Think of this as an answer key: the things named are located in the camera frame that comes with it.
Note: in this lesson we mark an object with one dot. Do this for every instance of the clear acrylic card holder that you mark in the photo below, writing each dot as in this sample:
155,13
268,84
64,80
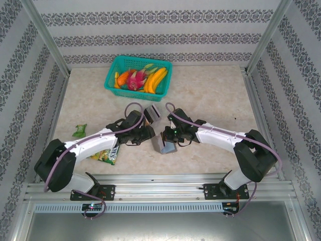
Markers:
156,121

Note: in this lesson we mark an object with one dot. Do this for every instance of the white card with black stripe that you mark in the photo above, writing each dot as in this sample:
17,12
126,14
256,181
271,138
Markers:
170,148

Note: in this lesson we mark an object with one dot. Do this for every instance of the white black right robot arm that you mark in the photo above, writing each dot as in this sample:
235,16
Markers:
215,140

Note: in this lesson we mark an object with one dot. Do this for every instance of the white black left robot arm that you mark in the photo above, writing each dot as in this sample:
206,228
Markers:
92,141

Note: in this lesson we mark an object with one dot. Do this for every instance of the brown print card stack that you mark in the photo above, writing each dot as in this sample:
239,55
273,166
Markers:
148,121

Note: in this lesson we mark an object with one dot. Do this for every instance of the white credit card stack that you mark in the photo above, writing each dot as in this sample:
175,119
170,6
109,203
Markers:
153,111

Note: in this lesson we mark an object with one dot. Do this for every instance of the green yellow snack bag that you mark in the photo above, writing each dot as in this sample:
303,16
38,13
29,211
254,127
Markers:
107,155

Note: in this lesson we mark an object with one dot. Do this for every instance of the yellow banana bunch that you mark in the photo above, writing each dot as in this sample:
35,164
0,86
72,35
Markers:
154,81

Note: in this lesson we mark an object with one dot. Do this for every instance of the pink dragon fruit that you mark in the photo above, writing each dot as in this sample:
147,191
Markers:
134,80

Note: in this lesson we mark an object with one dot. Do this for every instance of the orange fruit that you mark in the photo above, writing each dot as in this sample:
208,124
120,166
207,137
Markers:
123,78

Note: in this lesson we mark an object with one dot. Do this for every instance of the small green snack packet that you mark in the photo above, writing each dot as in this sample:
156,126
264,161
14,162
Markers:
79,130

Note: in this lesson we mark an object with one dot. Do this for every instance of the small yellow fruit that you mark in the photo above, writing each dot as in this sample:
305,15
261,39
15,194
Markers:
116,75

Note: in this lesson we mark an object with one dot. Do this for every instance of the teal plastic basket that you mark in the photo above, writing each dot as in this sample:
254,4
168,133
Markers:
120,62

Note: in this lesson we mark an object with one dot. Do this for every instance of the grey metal panel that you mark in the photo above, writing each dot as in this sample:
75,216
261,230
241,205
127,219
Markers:
160,226

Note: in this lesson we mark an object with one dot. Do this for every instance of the aluminium mounting rail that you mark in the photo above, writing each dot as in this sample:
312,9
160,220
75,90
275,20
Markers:
160,188

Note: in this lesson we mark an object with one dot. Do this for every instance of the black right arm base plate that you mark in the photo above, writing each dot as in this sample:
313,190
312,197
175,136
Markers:
209,192

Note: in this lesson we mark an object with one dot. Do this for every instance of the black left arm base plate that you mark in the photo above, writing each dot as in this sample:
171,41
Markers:
107,192

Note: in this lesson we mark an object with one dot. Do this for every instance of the aluminium side rail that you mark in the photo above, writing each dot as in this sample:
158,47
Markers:
264,125
52,130

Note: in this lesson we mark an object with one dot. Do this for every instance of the aluminium frame post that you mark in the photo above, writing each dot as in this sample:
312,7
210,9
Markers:
267,37
48,37

